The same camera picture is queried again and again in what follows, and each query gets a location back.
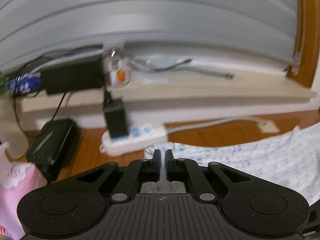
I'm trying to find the blue packet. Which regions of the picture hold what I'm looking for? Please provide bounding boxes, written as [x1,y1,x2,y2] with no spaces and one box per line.
[7,73,42,93]

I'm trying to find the black power adapter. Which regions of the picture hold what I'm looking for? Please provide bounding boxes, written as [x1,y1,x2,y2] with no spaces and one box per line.
[103,98,131,140]

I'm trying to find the grey window blind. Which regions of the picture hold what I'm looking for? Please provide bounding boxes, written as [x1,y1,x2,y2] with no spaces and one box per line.
[0,0,300,75]

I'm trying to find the grey power strip cord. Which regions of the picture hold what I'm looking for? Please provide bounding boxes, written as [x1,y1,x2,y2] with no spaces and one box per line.
[164,116,262,133]

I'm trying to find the pink printed package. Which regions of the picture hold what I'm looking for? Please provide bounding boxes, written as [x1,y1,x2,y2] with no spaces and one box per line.
[0,162,48,240]

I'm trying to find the beige outlet plate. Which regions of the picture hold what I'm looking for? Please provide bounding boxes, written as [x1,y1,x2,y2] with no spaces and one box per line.
[257,119,280,133]

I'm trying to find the green plant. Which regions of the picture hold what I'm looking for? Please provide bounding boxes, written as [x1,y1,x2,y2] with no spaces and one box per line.
[0,72,9,97]

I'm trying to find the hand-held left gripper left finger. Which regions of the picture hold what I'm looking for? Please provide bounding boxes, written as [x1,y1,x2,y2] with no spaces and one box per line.
[62,149,161,203]

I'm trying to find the clear jar orange label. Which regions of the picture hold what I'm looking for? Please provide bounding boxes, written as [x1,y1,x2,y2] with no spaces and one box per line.
[103,45,133,88]

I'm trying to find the black cable on sill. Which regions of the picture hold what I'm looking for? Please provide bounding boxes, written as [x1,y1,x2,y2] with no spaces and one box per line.
[132,58,235,80]

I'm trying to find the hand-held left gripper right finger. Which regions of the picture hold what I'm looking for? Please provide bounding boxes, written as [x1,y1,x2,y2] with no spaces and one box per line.
[166,149,264,203]

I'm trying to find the white power strip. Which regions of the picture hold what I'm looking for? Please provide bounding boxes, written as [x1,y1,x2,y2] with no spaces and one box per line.
[99,123,168,156]

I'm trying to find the black flat device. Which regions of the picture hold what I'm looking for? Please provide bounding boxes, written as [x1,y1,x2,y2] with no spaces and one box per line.
[26,118,78,183]

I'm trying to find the beige window sill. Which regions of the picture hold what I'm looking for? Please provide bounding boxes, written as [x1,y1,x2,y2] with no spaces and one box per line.
[20,67,317,113]

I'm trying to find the wooden window frame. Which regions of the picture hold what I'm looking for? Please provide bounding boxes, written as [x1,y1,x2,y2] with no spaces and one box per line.
[285,0,320,89]

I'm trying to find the black power cable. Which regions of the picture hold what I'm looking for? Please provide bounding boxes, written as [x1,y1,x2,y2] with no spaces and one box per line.
[12,57,69,140]

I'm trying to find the black box on sill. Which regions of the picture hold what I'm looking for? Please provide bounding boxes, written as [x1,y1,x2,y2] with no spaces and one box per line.
[40,54,105,95]

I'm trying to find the white printed pajama pants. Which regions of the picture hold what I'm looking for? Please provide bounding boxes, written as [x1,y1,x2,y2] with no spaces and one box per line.
[140,126,320,207]

